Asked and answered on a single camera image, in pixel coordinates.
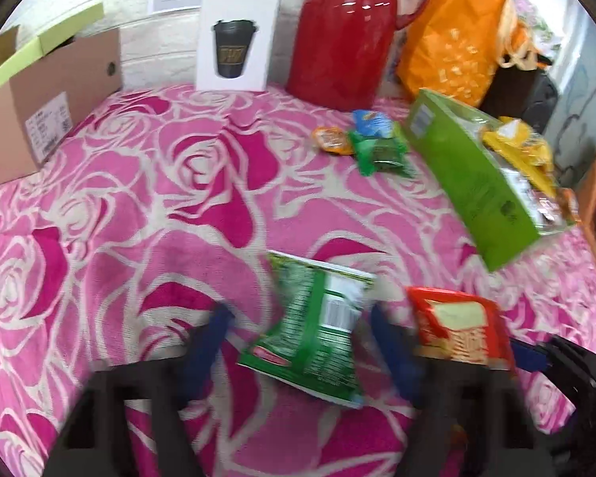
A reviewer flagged black speaker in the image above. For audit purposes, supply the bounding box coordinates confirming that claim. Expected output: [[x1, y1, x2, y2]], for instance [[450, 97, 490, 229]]
[[477, 66, 560, 133]]

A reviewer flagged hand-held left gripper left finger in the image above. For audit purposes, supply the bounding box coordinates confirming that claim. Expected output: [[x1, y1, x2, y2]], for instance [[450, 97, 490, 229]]
[[44, 303, 235, 477]]

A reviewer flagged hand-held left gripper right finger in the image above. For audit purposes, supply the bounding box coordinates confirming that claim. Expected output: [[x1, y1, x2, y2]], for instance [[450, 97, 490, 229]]
[[370, 303, 553, 477]]

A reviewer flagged yellow snack packet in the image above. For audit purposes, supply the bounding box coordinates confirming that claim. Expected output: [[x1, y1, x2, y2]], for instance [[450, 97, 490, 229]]
[[481, 116, 558, 186]]

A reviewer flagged brown cardboard box green lid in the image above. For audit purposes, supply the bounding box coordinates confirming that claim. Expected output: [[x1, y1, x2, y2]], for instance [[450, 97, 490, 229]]
[[0, 2, 124, 192]]

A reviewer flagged red thermos jug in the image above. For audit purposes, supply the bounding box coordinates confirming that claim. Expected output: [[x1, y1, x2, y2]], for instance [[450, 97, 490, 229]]
[[285, 0, 434, 113]]

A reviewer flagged white box with cup print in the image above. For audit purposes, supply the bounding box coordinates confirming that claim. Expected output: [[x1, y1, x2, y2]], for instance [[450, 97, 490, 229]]
[[194, 0, 283, 93]]

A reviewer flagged green snack packet red label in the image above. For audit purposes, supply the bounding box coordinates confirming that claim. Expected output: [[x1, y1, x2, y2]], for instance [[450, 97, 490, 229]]
[[235, 250, 377, 409]]

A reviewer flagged small green snack packet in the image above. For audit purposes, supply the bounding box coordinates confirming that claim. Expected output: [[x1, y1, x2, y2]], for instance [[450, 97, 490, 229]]
[[350, 129, 414, 178]]

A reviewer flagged blue snack packet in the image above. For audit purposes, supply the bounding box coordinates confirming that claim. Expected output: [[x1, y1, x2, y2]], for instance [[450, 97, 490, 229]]
[[352, 109, 403, 140]]

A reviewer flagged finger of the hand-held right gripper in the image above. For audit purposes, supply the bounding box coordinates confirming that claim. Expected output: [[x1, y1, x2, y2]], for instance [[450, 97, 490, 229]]
[[509, 335, 596, 394]]

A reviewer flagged round orange snack packet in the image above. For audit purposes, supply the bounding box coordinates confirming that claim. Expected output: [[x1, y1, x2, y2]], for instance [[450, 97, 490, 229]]
[[311, 126, 356, 155]]

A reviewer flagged small orange wrapped snack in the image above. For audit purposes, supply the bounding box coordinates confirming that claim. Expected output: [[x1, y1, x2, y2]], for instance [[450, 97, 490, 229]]
[[556, 188, 583, 227]]

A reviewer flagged orange bag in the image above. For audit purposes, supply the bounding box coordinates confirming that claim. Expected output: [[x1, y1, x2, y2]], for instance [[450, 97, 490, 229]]
[[396, 0, 543, 111]]

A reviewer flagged red cracker snack packet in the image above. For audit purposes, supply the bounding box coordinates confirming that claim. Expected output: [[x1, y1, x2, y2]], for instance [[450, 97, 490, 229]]
[[406, 285, 518, 374]]

